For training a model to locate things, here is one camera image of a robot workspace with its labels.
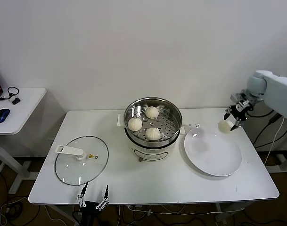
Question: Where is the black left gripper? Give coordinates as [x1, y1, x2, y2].
[77, 181, 110, 214]

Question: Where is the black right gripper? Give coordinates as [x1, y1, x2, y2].
[224, 105, 249, 132]

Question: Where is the white steamed baozi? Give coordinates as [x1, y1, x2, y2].
[218, 120, 234, 134]
[145, 127, 162, 141]
[145, 106, 160, 119]
[128, 117, 143, 132]

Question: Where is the blue computer mouse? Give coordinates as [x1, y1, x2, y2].
[0, 108, 11, 124]

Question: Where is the steel perforated steamer basket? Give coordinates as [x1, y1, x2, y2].
[123, 97, 183, 148]

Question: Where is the white round plate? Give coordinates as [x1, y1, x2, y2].
[183, 126, 242, 177]

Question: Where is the white electric cooker base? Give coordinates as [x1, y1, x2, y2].
[117, 113, 189, 163]

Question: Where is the white side table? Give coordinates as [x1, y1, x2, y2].
[0, 88, 48, 195]

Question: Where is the glass lid with white handle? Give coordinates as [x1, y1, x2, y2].
[54, 135, 109, 186]

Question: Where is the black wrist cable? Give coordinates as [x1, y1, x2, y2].
[246, 108, 276, 118]

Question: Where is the black cable with adapter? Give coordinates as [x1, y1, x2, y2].
[253, 113, 287, 149]

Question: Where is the white power cable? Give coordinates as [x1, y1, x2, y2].
[128, 204, 229, 215]

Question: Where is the white hanging cable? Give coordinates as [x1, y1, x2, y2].
[264, 116, 287, 166]

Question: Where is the black floor cable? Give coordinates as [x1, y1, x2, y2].
[0, 162, 41, 226]

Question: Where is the white floor cable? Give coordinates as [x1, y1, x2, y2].
[0, 197, 65, 226]

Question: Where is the black looped cable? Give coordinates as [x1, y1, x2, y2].
[0, 87, 19, 102]

